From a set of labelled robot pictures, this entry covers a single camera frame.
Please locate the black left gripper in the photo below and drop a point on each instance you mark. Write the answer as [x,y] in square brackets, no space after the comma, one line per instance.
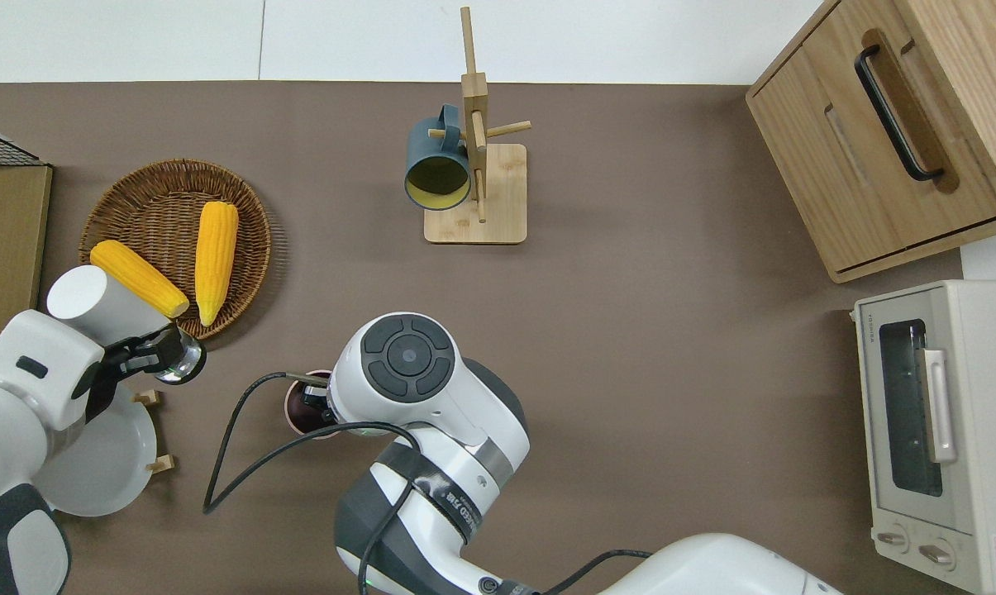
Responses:
[109,364]

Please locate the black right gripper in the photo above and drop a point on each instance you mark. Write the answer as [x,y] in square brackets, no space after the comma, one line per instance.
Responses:
[316,401]

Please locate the pink mug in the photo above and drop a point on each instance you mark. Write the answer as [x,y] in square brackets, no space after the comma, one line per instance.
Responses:
[293,421]

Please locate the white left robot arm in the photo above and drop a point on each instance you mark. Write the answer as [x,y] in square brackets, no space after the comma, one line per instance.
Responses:
[18,397]

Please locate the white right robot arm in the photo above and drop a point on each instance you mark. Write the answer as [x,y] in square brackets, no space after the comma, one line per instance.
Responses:
[481,446]

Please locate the blunt yellow corn cob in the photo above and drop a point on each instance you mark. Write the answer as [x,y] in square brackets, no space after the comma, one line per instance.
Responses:
[138,277]

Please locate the wooden plate rack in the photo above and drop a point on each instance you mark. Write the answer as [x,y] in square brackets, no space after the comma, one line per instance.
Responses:
[160,464]

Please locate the tapered yellow corn cob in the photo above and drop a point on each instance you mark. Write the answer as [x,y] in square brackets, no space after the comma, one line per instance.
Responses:
[215,256]

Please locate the grey plate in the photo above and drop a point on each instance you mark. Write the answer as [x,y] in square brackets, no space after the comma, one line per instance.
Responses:
[109,463]

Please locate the brown wicker basket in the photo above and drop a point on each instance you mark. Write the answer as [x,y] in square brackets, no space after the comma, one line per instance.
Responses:
[159,207]

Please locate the wooden basket lid board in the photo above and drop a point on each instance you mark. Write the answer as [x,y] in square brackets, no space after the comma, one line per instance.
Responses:
[2,256]

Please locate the wooden mug stand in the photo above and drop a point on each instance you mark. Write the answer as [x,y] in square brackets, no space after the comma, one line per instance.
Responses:
[498,207]

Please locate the dark blue mug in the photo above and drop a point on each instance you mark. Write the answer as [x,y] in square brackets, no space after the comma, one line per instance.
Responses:
[431,149]

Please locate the brown table mat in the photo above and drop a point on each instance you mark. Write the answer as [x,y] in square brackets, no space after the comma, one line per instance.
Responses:
[630,372]

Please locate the white toaster oven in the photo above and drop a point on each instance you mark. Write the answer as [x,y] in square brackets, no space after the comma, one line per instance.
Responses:
[985,413]

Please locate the wooden cabinet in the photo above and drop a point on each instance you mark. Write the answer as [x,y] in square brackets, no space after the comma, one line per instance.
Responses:
[944,83]

